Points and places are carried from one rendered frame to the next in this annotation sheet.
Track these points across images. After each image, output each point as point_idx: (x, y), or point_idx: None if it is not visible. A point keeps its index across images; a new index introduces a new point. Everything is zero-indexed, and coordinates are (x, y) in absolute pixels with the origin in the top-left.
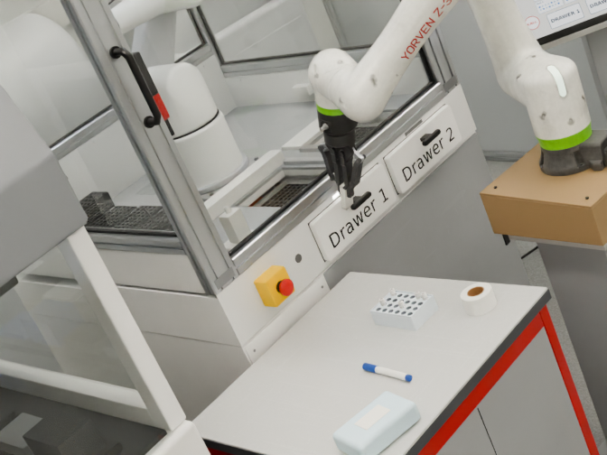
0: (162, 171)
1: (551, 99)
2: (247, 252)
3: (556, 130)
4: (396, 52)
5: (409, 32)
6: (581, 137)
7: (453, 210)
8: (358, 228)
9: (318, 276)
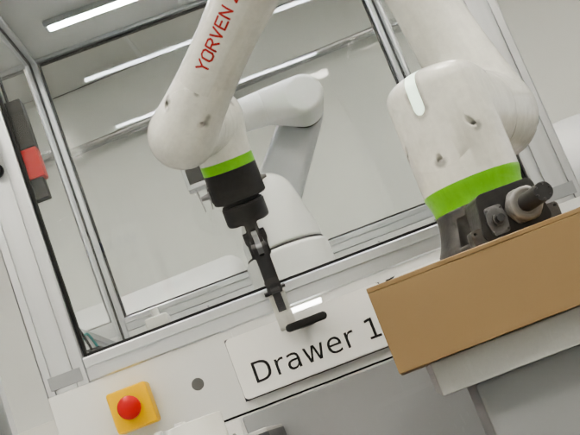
0: (2, 230)
1: (405, 122)
2: (110, 355)
3: (424, 179)
4: (189, 60)
5: (202, 28)
6: (467, 192)
7: None
8: (311, 366)
9: (233, 419)
